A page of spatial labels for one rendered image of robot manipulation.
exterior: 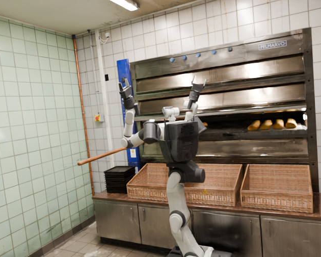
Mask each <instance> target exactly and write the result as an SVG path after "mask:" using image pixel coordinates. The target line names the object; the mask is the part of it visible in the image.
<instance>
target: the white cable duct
mask: <svg viewBox="0 0 321 257"><path fill-rule="evenodd" d="M95 37H96V45H97V54H98V63H99V71H100V80H101V88H102V97H103V106H104V114H105V123H106V132H107V137H108V146H109V151H112V141H111V132H110V123H109V115H108V106H107V100H106V91H105V83H104V74H103V65H102V57H101V48H100V39H99V30H98V28H97V29H95ZM110 163H111V168H112V167H114V158H113V154H112V155H110Z"/></svg>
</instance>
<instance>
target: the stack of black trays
mask: <svg viewBox="0 0 321 257"><path fill-rule="evenodd" d="M135 172H136V171H135V166H115V167H112V168H110V169H108V170H106V171H104V174H105V175H104V176H105V177H104V178H105V182H106V185H105V186H106V187H105V188H106V189H105V190H106V192H107V193H124V194H126V193H127V186H126V184H127V183H128V182H129V181H130V180H131V179H132V178H133V177H134V176H135V175H136V173H135Z"/></svg>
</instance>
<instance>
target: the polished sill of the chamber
mask: <svg viewBox="0 0 321 257"><path fill-rule="evenodd" d="M295 134H308V132H307V129H300V130H276V131H253V132H229V133H206V134H201V135H199V138H210V137H238V136H266V135H295Z"/></svg>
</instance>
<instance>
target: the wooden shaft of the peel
mask: <svg viewBox="0 0 321 257"><path fill-rule="evenodd" d="M126 149H127V148H126V147H121V148H118V149H115V150H112V151H109V152H106V153H103V154H100V155H97V156H94V157H91V158H88V159H85V160H82V161H79V162H78V163H77V164H78V165H79V166H80V165H83V164H86V163H89V162H92V161H95V160H98V159H101V158H103V157H106V156H109V155H112V154H114V153H117V152H120V151H123V150H126Z"/></svg>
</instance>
